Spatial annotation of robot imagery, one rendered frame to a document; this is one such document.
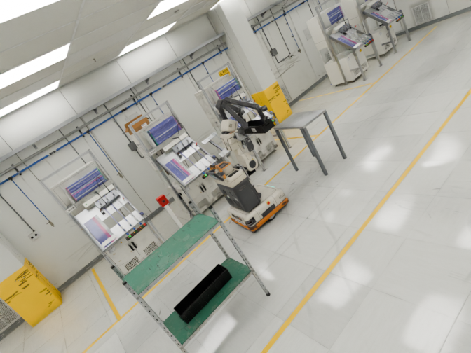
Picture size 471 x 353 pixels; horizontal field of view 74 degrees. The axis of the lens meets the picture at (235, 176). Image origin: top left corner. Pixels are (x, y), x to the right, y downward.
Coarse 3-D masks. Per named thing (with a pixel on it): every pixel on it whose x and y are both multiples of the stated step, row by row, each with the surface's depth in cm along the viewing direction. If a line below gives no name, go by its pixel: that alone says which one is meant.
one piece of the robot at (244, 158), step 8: (224, 136) 399; (232, 136) 391; (232, 144) 399; (240, 144) 404; (240, 152) 407; (248, 152) 408; (240, 160) 415; (248, 160) 408; (256, 160) 413; (248, 168) 409
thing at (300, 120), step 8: (304, 112) 462; (312, 112) 443; (320, 112) 424; (288, 120) 467; (296, 120) 446; (304, 120) 429; (312, 120) 418; (328, 120) 430; (280, 128) 458; (288, 128) 442; (296, 128) 425; (304, 128) 413; (280, 136) 477; (304, 136) 497; (336, 136) 440; (312, 144) 422; (288, 152) 486; (312, 152) 508; (344, 152) 450; (320, 160) 432; (296, 168) 497
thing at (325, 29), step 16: (336, 0) 729; (320, 16) 702; (336, 16) 722; (320, 32) 728; (336, 32) 728; (352, 32) 730; (320, 48) 754; (336, 48) 799; (352, 48) 697; (336, 64) 750; (352, 64) 736; (368, 64) 769; (336, 80) 776; (352, 80) 745
